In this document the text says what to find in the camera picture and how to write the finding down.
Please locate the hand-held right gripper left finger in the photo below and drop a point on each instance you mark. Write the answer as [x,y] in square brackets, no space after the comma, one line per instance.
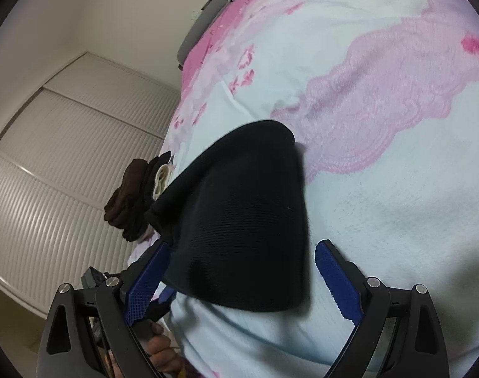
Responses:
[149,279]

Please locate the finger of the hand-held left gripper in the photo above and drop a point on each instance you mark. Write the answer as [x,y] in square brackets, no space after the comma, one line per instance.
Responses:
[159,307]

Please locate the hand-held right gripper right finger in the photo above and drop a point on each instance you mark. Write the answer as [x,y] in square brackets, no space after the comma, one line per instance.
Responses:
[338,279]

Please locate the black pants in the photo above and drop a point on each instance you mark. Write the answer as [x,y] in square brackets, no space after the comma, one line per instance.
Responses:
[239,224]

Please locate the person's left hand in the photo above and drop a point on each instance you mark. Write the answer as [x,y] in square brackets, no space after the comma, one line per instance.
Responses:
[164,350]

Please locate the brown folded garment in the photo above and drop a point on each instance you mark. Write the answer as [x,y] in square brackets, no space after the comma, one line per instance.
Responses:
[125,204]

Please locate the bed with pink floral sheet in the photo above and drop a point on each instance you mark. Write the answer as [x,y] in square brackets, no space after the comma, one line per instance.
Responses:
[381,204]

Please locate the cream folded garment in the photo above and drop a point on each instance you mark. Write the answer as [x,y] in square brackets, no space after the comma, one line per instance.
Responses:
[162,181]

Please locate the white louvred wardrobe doors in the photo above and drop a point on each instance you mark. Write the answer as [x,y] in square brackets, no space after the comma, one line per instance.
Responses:
[66,165]

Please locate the dark navy folded garment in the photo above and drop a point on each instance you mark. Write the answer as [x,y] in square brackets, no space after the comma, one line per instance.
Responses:
[159,161]

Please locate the grey headboard cushion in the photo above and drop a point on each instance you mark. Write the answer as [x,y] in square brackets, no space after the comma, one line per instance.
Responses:
[198,35]

